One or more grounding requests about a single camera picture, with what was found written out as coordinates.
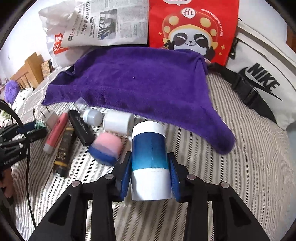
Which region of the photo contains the teal binder clip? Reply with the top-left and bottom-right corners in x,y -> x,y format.
33,109 -> 46,130

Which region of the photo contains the white USB wall charger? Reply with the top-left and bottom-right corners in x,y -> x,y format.
40,106 -> 58,129

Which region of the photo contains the pink flashlight eraser pen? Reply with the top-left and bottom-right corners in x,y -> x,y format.
43,113 -> 68,155

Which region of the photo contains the blue white cylindrical bottle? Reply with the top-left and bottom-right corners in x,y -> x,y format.
131,121 -> 172,201

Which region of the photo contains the pink blue eraser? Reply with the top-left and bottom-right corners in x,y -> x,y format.
88,132 -> 123,166

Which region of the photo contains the black gold Grand Reserve box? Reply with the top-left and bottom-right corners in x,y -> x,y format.
53,124 -> 76,178

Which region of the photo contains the white tape roll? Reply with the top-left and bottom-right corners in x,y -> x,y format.
103,109 -> 134,136

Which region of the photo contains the clear plastic cap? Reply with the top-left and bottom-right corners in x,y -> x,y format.
74,97 -> 89,113

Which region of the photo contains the white USB flash drive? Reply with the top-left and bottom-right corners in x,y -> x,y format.
83,108 -> 103,126

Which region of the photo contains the person's left hand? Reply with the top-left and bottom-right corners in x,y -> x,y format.
1,167 -> 14,198

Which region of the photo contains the colourful clothes pile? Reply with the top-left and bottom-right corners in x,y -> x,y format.
0,86 -> 34,128

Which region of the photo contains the purple plush toy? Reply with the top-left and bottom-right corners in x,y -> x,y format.
5,80 -> 21,104

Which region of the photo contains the wooden furniture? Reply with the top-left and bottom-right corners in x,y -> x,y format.
11,52 -> 44,89

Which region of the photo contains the patterned brown book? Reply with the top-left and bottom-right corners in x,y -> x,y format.
41,60 -> 55,79

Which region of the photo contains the striped bed quilt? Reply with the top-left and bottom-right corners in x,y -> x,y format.
10,73 -> 295,240

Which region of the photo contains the purple towel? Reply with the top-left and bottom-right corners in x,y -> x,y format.
42,47 -> 235,155

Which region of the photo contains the white Miniso plastic bag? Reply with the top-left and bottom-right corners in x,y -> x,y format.
39,1 -> 91,68

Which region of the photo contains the folded newspaper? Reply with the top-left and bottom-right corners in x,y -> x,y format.
61,1 -> 149,47

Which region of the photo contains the white Nike waist bag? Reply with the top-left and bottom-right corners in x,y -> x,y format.
225,19 -> 296,130

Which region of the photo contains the red panda paper bag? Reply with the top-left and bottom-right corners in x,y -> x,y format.
149,0 -> 239,65

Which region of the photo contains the black cable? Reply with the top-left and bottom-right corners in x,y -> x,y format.
0,99 -> 38,229

